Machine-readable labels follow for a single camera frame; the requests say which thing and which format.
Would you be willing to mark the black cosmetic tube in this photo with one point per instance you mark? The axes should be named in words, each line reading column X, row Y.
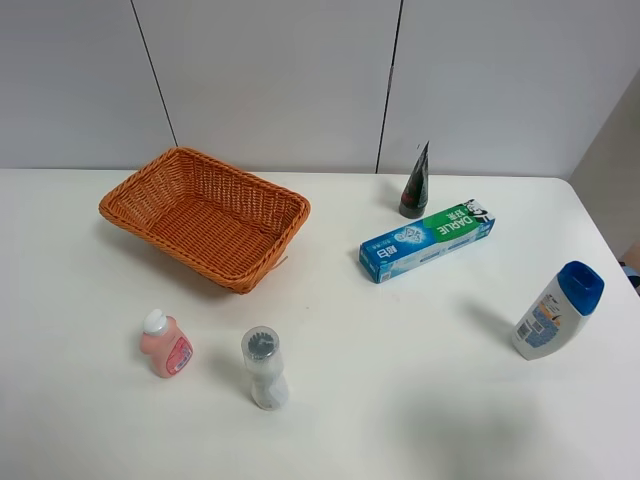
column 414, row 197

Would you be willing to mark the orange wicker basket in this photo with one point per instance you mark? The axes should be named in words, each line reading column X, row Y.
column 228, row 225

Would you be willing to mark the blue green toothpaste box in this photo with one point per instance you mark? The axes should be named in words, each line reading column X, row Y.
column 415, row 244

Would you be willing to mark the blue object at edge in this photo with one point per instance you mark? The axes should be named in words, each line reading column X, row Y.
column 631, row 274

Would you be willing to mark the clear white salt grinder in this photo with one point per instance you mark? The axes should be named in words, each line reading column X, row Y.
column 263, row 360

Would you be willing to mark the pink lotion bottle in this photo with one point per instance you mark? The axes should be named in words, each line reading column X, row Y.
column 165, row 344

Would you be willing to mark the white blue shampoo bottle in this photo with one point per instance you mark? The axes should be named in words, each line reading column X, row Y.
column 560, row 312

